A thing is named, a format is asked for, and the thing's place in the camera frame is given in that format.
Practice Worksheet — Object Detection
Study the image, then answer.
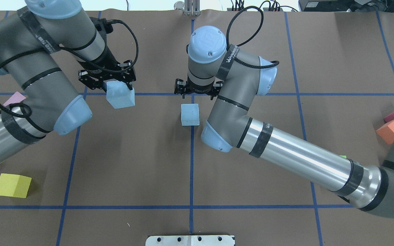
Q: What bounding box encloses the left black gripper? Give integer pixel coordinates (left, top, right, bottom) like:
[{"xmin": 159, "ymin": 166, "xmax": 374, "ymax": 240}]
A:
[{"xmin": 78, "ymin": 60, "xmax": 136, "ymax": 92}]

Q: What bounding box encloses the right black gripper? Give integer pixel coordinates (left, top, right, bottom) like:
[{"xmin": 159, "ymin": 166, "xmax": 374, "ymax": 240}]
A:
[{"xmin": 174, "ymin": 79, "xmax": 223, "ymax": 100}]

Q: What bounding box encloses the light blue foam block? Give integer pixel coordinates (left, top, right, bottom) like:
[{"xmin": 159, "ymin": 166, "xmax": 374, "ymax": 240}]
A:
[
  {"xmin": 106, "ymin": 80, "xmax": 136, "ymax": 109},
  {"xmin": 180, "ymin": 104, "xmax": 200, "ymax": 126}
]

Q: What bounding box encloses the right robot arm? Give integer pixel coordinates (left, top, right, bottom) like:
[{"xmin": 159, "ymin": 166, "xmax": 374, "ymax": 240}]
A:
[{"xmin": 175, "ymin": 26, "xmax": 394, "ymax": 218}]

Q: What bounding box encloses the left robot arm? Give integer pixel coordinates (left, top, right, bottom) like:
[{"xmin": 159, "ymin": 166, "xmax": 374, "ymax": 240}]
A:
[{"xmin": 0, "ymin": 0, "xmax": 136, "ymax": 163}]

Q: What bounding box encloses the pink foam block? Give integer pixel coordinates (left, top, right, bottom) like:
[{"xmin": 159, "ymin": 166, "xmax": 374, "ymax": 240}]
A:
[{"xmin": 3, "ymin": 92, "xmax": 26, "ymax": 107}]

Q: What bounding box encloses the yellow foam block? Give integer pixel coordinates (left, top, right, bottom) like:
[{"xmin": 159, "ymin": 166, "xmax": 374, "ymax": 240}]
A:
[{"xmin": 0, "ymin": 173, "xmax": 32, "ymax": 199}]

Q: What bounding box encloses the white metal mounting plate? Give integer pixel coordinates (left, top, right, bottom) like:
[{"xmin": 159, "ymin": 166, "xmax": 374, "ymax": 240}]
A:
[{"xmin": 145, "ymin": 235, "xmax": 236, "ymax": 246}]

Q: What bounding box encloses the orange foam block right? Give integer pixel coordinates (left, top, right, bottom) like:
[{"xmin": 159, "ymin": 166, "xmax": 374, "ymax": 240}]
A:
[{"xmin": 376, "ymin": 119, "xmax": 394, "ymax": 145}]

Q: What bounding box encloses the aluminium camera post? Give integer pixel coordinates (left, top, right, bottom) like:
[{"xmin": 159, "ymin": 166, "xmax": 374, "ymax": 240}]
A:
[{"xmin": 173, "ymin": 0, "xmax": 201, "ymax": 16}]

